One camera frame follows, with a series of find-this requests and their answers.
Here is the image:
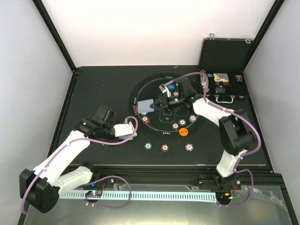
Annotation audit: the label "black round button in case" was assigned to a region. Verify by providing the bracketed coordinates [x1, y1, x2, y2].
[215, 86, 225, 94]

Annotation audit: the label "blue round blind button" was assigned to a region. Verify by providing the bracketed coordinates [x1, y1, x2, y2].
[167, 83, 176, 91]

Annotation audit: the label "card deck in case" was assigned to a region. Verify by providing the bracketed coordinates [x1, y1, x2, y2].
[213, 73, 229, 83]

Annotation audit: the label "dealt card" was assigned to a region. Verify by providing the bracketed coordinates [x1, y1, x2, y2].
[137, 99, 154, 114]

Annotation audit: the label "black poker set case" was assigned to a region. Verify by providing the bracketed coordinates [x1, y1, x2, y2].
[198, 33, 254, 103]

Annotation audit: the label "red poker chip stack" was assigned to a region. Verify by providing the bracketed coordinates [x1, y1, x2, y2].
[161, 144, 169, 152]

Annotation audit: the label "white slotted cable duct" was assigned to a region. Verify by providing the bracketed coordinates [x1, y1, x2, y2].
[61, 190, 217, 203]

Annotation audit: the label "triangular red dealer button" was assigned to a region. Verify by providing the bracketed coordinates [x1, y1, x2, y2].
[133, 105, 138, 115]

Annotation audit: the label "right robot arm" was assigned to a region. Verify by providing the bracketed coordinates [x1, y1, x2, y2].
[150, 94, 261, 189]

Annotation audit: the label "purple cable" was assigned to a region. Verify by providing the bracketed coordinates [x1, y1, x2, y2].
[20, 116, 139, 215]
[164, 71, 262, 209]

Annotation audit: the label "orange round blind button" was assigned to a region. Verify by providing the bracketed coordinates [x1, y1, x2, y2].
[179, 127, 189, 137]

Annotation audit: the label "round black poker mat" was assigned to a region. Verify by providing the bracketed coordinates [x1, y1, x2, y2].
[129, 73, 204, 140]

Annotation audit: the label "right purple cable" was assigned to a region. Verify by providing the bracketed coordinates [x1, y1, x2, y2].
[164, 71, 262, 209]

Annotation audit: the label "purple poker chip stack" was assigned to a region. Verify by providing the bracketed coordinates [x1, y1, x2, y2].
[185, 143, 194, 151]

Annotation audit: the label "black aluminium front rail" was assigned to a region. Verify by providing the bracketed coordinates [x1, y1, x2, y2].
[95, 165, 216, 184]

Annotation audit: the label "chip row in case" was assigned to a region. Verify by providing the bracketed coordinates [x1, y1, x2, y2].
[200, 70, 209, 92]

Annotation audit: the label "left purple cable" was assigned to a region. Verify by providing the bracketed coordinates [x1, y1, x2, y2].
[20, 116, 139, 215]

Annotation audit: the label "purple chips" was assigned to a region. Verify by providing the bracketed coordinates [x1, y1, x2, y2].
[189, 115, 197, 122]
[235, 75, 243, 82]

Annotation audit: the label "green poker chip stack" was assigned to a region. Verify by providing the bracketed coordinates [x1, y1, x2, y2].
[144, 142, 152, 150]

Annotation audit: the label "red dice in case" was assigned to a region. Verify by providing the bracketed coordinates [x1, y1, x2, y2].
[215, 82, 230, 87]

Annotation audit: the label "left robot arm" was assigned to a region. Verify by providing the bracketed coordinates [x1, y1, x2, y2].
[19, 111, 120, 215]

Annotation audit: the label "purple chips in case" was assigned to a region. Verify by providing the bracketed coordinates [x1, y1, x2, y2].
[235, 75, 243, 82]

